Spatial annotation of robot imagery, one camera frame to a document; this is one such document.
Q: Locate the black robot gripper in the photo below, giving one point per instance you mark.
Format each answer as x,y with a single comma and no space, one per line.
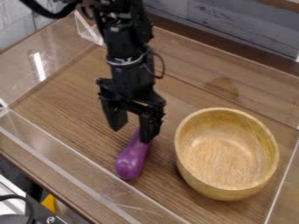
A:
128,92

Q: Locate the purple toy eggplant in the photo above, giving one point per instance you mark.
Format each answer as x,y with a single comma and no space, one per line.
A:
130,159

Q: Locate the brown wooden bowl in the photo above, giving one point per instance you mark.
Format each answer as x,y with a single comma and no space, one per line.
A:
225,152

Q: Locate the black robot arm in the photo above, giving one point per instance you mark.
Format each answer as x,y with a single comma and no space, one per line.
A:
125,29

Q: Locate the yellow black device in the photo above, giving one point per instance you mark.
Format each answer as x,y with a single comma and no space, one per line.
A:
49,211

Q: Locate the clear acrylic tray wall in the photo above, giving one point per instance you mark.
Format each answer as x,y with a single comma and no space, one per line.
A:
60,145

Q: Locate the clear acrylic corner bracket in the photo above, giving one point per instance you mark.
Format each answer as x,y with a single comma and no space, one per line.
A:
86,31

